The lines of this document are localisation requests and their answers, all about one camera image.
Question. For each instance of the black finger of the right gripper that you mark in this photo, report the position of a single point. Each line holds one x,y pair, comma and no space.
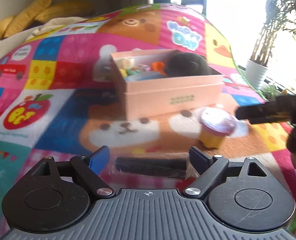
281,109

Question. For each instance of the small potted plant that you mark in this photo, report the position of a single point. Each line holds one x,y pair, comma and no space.
270,92

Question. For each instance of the black roll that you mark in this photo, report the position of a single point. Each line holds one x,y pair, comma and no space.
166,168

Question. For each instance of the blue white tissue pack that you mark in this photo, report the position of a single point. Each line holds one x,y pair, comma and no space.
144,76

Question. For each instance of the yellow cushion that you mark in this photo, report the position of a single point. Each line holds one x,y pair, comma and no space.
65,9
26,17

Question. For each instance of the yellow cup purple lid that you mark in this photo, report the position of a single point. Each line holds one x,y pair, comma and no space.
216,125

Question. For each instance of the black plush cat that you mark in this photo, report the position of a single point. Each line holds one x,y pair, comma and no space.
187,64

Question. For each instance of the yellow knitted corn toy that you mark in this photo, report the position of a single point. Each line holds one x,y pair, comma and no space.
123,72

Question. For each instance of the white blanket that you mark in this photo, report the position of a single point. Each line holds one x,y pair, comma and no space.
54,24

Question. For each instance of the orange knitted toy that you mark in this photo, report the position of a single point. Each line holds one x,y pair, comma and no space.
158,67

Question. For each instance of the pink cardboard box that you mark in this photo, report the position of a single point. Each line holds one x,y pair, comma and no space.
145,98

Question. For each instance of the colourful cartoon play mat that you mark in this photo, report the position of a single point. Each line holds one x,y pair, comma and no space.
58,105

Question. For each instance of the potted palm white pot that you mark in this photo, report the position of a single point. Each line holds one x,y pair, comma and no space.
280,16

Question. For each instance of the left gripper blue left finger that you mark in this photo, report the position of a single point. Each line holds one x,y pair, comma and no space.
99,159

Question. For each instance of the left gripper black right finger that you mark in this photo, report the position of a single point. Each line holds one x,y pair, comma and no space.
199,160

